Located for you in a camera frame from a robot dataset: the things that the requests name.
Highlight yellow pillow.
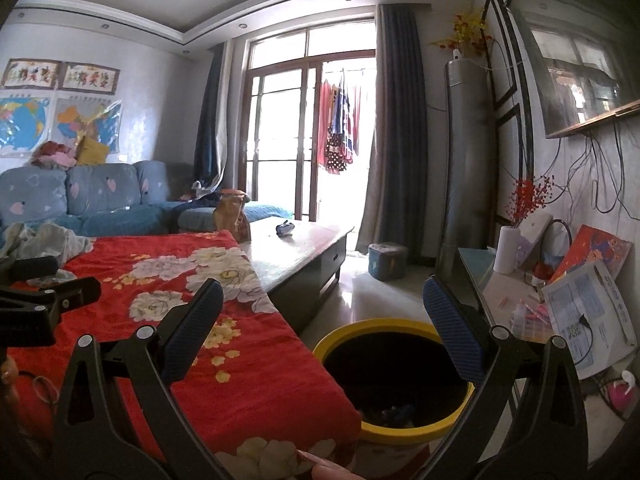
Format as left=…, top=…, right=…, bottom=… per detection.
left=75, top=136, right=110, bottom=166

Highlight country map poster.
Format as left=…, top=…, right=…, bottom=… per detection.
left=52, top=96, right=123, bottom=156

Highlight pink plastic object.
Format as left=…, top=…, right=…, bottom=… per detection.
left=605, top=370, right=638, bottom=418

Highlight white printed box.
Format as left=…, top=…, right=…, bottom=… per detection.
left=542, top=260, right=638, bottom=381

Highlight person's right hand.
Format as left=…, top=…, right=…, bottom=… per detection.
left=297, top=450, right=353, bottom=480

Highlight brown paper bag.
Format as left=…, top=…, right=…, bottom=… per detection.
left=213, top=195, right=252, bottom=243

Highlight clear plastic organizer box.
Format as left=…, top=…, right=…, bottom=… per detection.
left=510, top=300, right=556, bottom=343

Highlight glass balcony door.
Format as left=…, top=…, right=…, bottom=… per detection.
left=235, top=20, right=378, bottom=223

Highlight dark blue curtain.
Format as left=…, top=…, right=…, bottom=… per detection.
left=192, top=42, right=228, bottom=196

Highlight pile of red pink clothes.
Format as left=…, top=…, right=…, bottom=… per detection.
left=30, top=141, right=78, bottom=168

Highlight wall television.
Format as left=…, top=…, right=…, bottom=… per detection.
left=512, top=0, right=640, bottom=140

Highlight white flat box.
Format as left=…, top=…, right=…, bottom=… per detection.
left=517, top=212, right=553, bottom=268

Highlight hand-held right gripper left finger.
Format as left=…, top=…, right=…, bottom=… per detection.
left=54, top=277, right=226, bottom=480

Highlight black looped cable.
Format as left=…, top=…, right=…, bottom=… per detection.
left=542, top=220, right=573, bottom=261

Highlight coffee table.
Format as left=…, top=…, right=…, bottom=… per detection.
left=245, top=220, right=356, bottom=336

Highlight framed calligraphy picture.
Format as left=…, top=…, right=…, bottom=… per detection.
left=2, top=59, right=62, bottom=90
left=61, top=61, right=121, bottom=96

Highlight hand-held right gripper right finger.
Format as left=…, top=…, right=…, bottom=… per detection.
left=421, top=274, right=588, bottom=480

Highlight black wall cables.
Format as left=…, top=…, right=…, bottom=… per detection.
left=550, top=125, right=640, bottom=216

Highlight light blue crumpled cloth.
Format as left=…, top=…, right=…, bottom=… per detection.
left=0, top=222, right=96, bottom=288

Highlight grey brown curtain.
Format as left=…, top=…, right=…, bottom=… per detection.
left=362, top=4, right=428, bottom=266

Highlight yellow artificial flowers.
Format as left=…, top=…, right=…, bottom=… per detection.
left=432, top=9, right=493, bottom=58

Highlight grey standing air conditioner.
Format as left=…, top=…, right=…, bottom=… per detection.
left=435, top=57, right=501, bottom=278

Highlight hanging colourful clothes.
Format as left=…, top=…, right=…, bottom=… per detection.
left=317, top=67, right=361, bottom=175

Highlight white vase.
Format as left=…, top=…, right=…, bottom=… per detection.
left=494, top=226, right=521, bottom=275

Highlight dark clothes on sofa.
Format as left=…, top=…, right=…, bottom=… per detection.
left=190, top=187, right=251, bottom=206

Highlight world map poster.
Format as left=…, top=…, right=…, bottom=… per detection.
left=0, top=91, right=53, bottom=158

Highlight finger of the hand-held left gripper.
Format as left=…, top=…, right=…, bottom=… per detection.
left=0, top=256, right=59, bottom=286
left=0, top=277, right=102, bottom=347

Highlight glass top television cabinet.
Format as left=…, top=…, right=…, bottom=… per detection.
left=457, top=247, right=551, bottom=336

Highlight red floral blanket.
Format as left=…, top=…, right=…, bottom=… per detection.
left=0, top=230, right=363, bottom=480

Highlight blue storage box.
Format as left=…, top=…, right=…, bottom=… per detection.
left=368, top=242, right=408, bottom=282

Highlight blue sofa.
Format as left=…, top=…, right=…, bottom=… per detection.
left=0, top=160, right=296, bottom=241

